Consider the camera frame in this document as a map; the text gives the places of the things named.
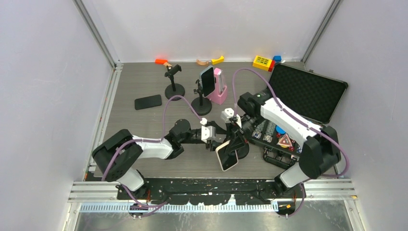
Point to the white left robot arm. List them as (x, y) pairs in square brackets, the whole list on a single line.
[(116, 156)]

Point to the smartphone with cream case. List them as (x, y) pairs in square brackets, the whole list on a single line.
[(227, 157)]

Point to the tan arch block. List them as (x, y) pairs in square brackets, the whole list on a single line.
[(202, 63)]

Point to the blue toy brick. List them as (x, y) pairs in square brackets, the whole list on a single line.
[(277, 58)]

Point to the smartphone with clear case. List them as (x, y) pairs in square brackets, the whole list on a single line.
[(207, 81)]

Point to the black smartphone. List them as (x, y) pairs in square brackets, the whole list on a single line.
[(148, 102)]

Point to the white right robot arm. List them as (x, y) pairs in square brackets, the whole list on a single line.
[(320, 148)]

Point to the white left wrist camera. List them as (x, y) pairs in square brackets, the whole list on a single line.
[(208, 132)]

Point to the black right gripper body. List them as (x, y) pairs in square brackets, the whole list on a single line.
[(246, 124)]

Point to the black phone stand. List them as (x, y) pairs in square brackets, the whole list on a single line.
[(174, 88), (201, 105), (243, 151)]

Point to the blue round game chip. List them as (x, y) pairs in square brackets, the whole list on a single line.
[(279, 130)]

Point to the orange wooden block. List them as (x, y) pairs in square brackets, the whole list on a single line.
[(160, 61)]

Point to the yellow toy brick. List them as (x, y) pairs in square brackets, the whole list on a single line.
[(261, 62)]

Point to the yellow arch block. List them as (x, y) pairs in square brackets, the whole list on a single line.
[(218, 60)]

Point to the pink wedge stand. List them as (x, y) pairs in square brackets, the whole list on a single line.
[(219, 95)]

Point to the blue-green poker chip stack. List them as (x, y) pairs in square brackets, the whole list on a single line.
[(270, 129)]

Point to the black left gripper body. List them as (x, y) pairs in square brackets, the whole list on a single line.
[(210, 145)]

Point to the red toy brick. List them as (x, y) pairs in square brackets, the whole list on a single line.
[(271, 66)]

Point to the red triangle game piece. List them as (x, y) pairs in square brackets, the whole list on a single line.
[(284, 141)]

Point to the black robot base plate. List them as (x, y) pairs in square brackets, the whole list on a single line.
[(213, 191)]

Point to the black foam-lined case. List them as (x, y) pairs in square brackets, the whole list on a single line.
[(313, 96)]

